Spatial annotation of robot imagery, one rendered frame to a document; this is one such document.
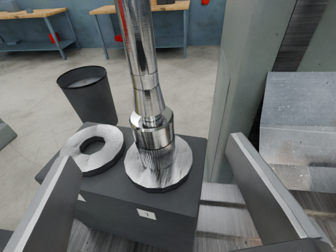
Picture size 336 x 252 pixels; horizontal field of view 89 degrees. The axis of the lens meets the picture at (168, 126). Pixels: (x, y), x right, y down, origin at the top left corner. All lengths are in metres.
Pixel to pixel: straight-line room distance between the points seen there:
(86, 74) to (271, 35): 1.93
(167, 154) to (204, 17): 4.23
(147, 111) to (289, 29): 0.43
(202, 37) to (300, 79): 3.95
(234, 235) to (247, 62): 0.41
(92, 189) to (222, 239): 0.27
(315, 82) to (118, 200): 0.55
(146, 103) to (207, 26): 4.27
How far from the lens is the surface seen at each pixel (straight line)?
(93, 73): 2.17
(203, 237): 0.41
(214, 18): 4.38
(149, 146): 0.18
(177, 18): 4.38
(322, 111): 0.63
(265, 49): 0.53
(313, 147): 0.63
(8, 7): 5.68
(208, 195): 0.43
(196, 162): 0.24
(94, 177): 0.25
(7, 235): 1.83
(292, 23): 0.53
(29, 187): 2.02
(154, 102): 0.16
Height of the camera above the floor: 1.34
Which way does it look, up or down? 42 degrees down
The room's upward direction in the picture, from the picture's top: 5 degrees counter-clockwise
